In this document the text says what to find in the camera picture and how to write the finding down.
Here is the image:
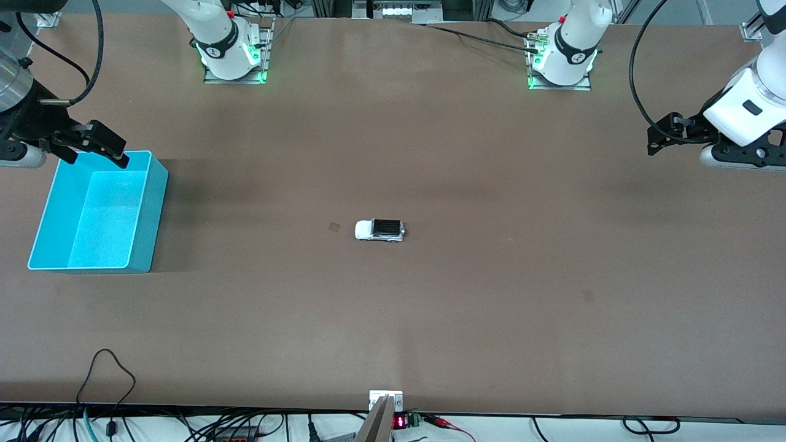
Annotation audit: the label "white jeep toy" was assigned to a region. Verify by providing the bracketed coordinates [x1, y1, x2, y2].
[354, 218, 407, 243]

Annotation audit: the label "cyan plastic bin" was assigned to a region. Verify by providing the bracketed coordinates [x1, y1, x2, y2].
[27, 150, 169, 274]

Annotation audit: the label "grey device with lit panel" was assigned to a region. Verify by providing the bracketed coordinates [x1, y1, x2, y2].
[352, 0, 445, 25]

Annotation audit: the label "red alligator clip leads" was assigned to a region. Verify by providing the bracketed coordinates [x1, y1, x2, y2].
[422, 415, 477, 441]

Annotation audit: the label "grey aluminium bar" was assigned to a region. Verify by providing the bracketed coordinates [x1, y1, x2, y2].
[354, 396, 394, 442]

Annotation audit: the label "black left camera mount bracket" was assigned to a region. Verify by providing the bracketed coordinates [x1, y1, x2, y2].
[712, 126, 786, 168]

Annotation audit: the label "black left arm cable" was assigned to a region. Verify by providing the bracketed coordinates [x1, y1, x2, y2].
[629, 0, 704, 144]

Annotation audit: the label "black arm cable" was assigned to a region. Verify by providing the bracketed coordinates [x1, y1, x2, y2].
[15, 0, 104, 107]
[629, 0, 704, 144]

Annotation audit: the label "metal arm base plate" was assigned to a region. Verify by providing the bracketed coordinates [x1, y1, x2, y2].
[526, 29, 593, 92]
[203, 17, 275, 85]

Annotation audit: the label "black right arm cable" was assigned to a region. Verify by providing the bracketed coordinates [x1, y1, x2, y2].
[15, 0, 104, 107]

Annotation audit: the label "short black base cable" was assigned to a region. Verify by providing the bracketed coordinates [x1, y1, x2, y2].
[484, 18, 536, 39]

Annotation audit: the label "long black base cable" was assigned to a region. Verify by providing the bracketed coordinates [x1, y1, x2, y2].
[422, 23, 540, 55]

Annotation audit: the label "thin black looped cable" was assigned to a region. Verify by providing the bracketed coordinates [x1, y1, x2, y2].
[75, 349, 137, 438]

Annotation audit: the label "black coiled cable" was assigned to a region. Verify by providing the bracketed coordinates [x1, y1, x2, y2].
[622, 416, 681, 437]

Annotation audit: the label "silver metal table bracket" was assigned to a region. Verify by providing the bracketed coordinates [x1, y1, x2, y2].
[369, 390, 404, 411]

